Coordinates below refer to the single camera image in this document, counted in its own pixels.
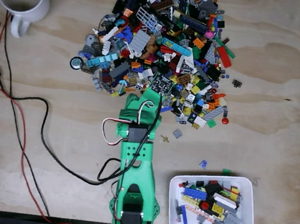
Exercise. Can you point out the small tan Lego piece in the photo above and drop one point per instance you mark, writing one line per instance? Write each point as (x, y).
(164, 139)

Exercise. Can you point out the large grey Lego plate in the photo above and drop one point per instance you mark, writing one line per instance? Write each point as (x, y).
(140, 40)

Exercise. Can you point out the cyan long Lego beam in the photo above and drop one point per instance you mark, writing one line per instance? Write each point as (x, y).
(176, 47)

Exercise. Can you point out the small blue Lego piece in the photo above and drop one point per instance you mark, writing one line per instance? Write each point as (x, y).
(203, 164)

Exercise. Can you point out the blue round Lego stud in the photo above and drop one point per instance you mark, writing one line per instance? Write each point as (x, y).
(80, 53)

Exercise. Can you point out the white Lego lattice fence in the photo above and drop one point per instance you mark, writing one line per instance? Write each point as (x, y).
(146, 17)

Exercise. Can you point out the black grey Lego wheel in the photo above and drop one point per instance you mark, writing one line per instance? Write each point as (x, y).
(76, 63)

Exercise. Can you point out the grey Lego wedge plate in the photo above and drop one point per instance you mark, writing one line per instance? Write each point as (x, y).
(210, 55)

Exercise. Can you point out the dark grey Lego slope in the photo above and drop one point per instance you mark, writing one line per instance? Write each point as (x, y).
(119, 70)

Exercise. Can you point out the small grey square Lego plate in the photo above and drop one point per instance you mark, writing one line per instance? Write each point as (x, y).
(177, 134)

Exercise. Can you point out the dark grey Lego plate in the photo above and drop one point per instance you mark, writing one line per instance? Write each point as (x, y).
(208, 7)

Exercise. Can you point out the white Lego tile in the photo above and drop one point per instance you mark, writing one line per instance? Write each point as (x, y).
(200, 120)

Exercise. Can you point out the red round Lego stud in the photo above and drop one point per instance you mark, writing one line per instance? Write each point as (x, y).
(224, 120)

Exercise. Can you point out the grey narrow Lego plate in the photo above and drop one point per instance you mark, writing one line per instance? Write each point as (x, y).
(213, 113)

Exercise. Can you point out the white long Lego brick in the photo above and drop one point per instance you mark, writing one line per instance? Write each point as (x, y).
(109, 35)

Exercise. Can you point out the light blue long Lego plate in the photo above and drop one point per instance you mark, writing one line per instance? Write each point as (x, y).
(101, 60)

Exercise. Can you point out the dark blue long Lego plate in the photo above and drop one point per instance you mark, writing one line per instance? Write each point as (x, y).
(193, 23)

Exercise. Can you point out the red white Lego strip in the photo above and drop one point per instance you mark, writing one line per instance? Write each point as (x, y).
(199, 213)

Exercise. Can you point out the black Lego grille piece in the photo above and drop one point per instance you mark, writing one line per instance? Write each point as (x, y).
(236, 83)

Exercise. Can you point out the pink Lego ball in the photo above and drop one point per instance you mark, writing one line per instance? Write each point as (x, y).
(209, 34)

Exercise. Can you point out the dark grey Lego stick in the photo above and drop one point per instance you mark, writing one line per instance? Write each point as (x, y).
(178, 212)

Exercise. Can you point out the camera circuit board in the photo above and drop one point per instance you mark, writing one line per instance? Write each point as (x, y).
(162, 84)

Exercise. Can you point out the red round Lego wheel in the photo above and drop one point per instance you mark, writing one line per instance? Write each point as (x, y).
(204, 205)

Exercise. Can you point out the grey round Lego dish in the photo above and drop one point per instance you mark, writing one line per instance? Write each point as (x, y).
(90, 39)

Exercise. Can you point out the yellow tall Lego brick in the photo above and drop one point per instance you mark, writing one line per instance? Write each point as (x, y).
(234, 193)

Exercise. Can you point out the small blue Lego plate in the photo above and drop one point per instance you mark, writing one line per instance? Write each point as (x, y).
(167, 109)

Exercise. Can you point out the brown Lego plate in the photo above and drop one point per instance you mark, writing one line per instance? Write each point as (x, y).
(184, 78)

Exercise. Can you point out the blue Lego stick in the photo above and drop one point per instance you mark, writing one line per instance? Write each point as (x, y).
(184, 217)

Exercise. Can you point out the white long Lego piece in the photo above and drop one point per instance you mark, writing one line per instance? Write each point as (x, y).
(225, 201)

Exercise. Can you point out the green square Lego tile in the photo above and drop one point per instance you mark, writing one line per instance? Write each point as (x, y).
(211, 123)

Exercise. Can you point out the orange Lego plate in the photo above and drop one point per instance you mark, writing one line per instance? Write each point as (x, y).
(199, 43)

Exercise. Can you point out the red long Lego plate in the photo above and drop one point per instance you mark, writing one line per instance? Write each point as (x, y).
(225, 57)

